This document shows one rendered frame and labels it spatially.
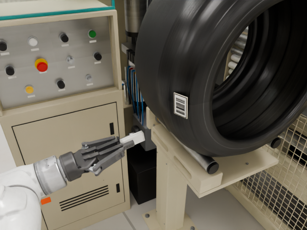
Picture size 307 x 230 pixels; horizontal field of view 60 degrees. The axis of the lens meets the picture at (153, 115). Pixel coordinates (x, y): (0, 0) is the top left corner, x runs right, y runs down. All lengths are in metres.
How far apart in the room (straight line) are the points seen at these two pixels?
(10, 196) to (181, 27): 0.50
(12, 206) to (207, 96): 0.47
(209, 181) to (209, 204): 1.05
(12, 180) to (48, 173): 0.08
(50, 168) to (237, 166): 0.66
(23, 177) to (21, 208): 0.14
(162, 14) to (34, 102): 0.78
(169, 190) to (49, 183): 0.87
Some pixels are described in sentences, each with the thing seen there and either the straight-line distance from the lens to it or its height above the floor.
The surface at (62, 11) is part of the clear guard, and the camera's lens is 1.16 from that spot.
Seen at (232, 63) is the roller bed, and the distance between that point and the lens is 1.39.
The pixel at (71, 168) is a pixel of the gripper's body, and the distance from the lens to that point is 0.72.
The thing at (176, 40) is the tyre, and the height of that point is 1.32.
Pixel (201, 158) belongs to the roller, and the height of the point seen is 0.91.
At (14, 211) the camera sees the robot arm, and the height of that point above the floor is 1.08.
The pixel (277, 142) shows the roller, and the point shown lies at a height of 0.91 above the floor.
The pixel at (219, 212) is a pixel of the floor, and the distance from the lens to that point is 1.93.
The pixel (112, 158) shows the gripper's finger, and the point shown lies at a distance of 0.72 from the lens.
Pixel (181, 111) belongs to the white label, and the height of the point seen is 1.16.
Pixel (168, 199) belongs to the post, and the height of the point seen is 0.33.
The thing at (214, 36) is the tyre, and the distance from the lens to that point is 0.61.
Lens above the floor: 1.50
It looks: 33 degrees down
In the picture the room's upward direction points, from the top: straight up
